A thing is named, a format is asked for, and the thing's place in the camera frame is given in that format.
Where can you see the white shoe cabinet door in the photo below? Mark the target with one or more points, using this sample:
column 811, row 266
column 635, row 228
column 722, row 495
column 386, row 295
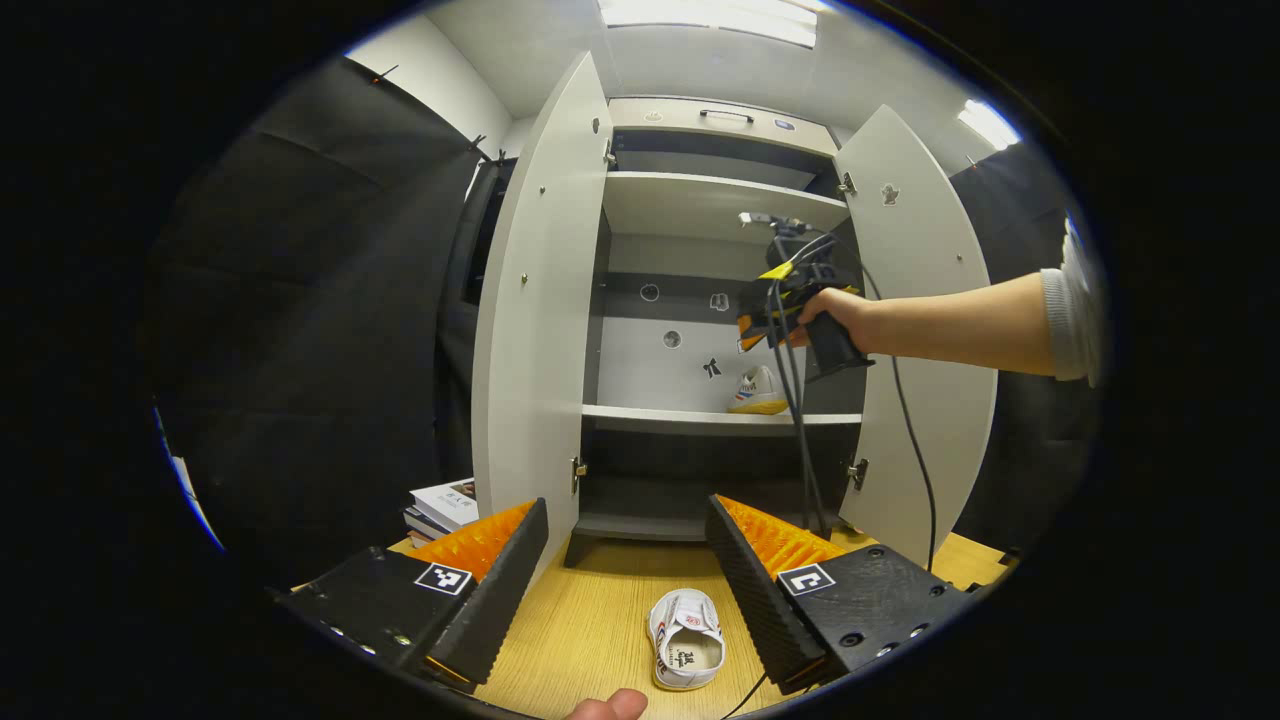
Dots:
column 930, row 440
column 540, row 330

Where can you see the ceiling light panel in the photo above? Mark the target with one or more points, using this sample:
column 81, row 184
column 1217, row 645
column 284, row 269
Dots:
column 988, row 123

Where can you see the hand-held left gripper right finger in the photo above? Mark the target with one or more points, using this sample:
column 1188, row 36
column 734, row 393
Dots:
column 755, row 600

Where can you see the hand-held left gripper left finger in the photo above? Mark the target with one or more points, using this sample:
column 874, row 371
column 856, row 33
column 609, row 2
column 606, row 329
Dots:
column 505, row 600

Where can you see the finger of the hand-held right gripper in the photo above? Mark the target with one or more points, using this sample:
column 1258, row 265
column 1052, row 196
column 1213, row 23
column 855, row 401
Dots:
column 750, row 335

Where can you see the dark cover book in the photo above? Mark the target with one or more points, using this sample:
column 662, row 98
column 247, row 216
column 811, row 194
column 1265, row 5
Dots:
column 422, row 528

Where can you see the white canvas shoe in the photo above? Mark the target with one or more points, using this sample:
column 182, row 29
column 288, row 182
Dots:
column 758, row 392
column 688, row 640

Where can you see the white cover book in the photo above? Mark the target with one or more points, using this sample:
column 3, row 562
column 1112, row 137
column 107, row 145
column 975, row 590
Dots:
column 448, row 500

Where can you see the white cabinet drawer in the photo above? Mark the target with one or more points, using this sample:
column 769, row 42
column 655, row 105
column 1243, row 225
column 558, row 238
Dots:
column 720, row 125

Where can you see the white shoe cabinet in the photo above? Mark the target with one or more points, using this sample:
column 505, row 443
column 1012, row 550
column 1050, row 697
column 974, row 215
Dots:
column 700, row 205

